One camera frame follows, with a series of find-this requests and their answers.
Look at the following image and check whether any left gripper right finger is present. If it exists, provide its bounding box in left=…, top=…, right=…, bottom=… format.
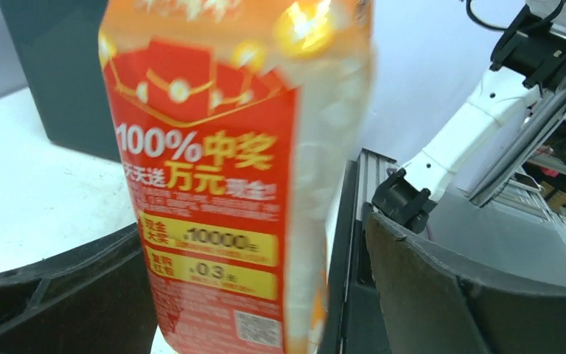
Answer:
left=366, top=212, right=566, bottom=353

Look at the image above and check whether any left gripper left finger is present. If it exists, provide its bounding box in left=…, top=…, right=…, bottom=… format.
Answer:
left=0, top=225, right=158, bottom=354

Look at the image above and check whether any orange label crushed bottle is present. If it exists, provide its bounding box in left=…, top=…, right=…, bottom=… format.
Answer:
left=98, top=1, right=374, bottom=353

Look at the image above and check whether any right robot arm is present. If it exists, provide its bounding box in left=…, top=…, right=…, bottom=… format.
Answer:
left=371, top=1, right=566, bottom=233

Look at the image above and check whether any dark green trash bin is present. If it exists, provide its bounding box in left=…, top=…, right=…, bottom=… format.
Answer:
left=0, top=0, right=120, bottom=162

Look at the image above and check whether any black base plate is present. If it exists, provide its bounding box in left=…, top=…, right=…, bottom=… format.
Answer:
left=317, top=161, right=391, bottom=353

